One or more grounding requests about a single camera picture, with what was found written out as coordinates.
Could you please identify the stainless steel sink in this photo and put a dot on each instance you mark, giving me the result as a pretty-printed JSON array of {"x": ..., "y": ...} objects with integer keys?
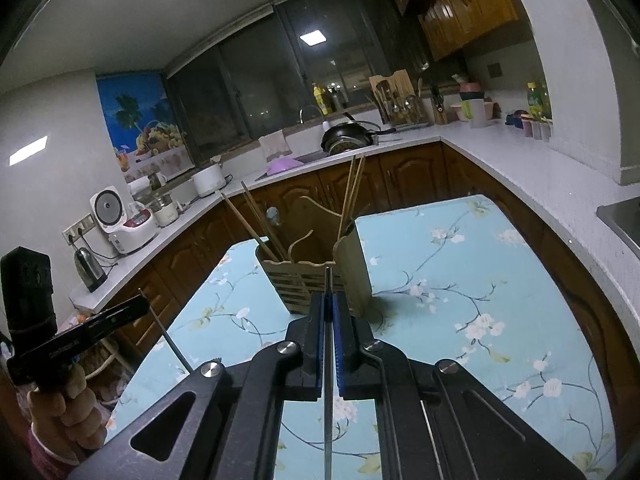
[{"x": 622, "y": 222}]

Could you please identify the pink dish cloth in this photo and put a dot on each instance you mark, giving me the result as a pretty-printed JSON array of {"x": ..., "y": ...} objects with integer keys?
[{"x": 275, "y": 145}]

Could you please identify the dark kitchen window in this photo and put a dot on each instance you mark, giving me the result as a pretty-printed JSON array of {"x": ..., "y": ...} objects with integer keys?
[{"x": 250, "y": 80}]

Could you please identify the blue container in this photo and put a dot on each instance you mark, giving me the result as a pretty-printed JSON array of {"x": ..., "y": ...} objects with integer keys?
[{"x": 516, "y": 120}]

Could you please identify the knife block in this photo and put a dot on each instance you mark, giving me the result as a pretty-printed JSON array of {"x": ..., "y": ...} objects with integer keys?
[{"x": 440, "y": 107}]

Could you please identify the chrome kitchen faucet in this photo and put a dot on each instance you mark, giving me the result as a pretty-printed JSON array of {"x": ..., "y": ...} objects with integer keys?
[{"x": 312, "y": 110}]

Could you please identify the metal chopstick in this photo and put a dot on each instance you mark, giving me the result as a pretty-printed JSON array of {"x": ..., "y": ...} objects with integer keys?
[
  {"x": 170, "y": 340},
  {"x": 326, "y": 435}
]

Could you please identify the white rice cooker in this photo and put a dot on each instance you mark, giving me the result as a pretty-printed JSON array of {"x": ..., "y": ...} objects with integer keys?
[{"x": 125, "y": 225}]

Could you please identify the tropical fruit wall poster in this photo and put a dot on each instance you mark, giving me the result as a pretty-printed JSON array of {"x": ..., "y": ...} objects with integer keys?
[{"x": 145, "y": 120}]

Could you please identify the floral light blue tablecloth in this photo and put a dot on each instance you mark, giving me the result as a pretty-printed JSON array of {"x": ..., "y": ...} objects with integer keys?
[{"x": 450, "y": 285}]

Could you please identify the person's left forearm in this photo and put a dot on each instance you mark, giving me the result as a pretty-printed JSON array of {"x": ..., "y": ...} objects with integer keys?
[{"x": 50, "y": 462}]

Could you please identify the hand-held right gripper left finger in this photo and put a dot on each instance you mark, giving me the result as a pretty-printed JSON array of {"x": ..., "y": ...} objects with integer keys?
[{"x": 314, "y": 350}]

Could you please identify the grey wall switch plate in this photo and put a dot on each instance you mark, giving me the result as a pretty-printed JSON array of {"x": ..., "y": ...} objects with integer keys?
[{"x": 495, "y": 69}]

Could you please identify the steel electric kettle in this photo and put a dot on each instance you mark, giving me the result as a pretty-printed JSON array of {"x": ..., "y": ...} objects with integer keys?
[{"x": 90, "y": 270}]

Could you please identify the brown wooden base cabinets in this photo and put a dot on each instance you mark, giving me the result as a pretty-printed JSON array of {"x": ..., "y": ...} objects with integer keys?
[{"x": 410, "y": 175}]

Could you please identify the small steel electric pot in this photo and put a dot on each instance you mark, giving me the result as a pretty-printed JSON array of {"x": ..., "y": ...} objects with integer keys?
[{"x": 165, "y": 210}]

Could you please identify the white kitchen countertop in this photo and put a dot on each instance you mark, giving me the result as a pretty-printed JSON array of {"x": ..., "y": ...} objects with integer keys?
[{"x": 525, "y": 175}]

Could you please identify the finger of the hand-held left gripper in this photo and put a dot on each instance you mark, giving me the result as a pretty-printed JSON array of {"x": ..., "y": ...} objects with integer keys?
[{"x": 120, "y": 312}]

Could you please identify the green bottle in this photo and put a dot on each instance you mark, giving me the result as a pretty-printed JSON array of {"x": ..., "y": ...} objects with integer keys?
[{"x": 537, "y": 100}]

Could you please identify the person's left hand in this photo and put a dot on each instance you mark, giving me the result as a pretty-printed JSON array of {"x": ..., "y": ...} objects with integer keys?
[{"x": 70, "y": 410}]

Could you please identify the dish rack with utensils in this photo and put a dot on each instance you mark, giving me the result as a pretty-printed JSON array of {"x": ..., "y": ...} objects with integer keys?
[{"x": 397, "y": 102}]

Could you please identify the wooden utensil holder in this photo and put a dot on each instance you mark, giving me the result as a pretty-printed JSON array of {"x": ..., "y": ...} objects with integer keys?
[{"x": 352, "y": 270}]

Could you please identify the black wok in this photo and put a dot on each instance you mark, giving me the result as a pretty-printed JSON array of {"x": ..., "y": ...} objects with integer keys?
[{"x": 345, "y": 135}]

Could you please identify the white round pot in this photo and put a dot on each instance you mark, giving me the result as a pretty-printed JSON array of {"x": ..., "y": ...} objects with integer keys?
[{"x": 207, "y": 180}]

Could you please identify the row of pink cups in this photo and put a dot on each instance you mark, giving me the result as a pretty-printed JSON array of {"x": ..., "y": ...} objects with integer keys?
[{"x": 537, "y": 129}]

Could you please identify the dark sauce bottle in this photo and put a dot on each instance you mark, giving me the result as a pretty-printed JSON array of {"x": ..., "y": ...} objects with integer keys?
[{"x": 336, "y": 101}]

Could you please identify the yellow bottle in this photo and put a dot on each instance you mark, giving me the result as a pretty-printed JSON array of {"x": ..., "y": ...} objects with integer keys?
[{"x": 321, "y": 100}]

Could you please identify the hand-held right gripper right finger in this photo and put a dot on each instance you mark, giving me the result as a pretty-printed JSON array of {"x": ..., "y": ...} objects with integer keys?
[{"x": 340, "y": 350}]

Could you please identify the stack of pastel cups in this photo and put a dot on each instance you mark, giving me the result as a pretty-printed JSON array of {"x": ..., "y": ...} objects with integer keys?
[{"x": 475, "y": 102}]

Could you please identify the purple plastic basin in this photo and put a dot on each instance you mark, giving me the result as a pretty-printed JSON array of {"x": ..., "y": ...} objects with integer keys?
[{"x": 284, "y": 166}]

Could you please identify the wall power outlet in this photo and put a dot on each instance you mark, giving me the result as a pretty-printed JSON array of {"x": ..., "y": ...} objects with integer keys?
[{"x": 79, "y": 230}]

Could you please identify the wooden wall cabinets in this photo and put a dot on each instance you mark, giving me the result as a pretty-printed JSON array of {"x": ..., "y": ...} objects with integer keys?
[{"x": 465, "y": 10}]

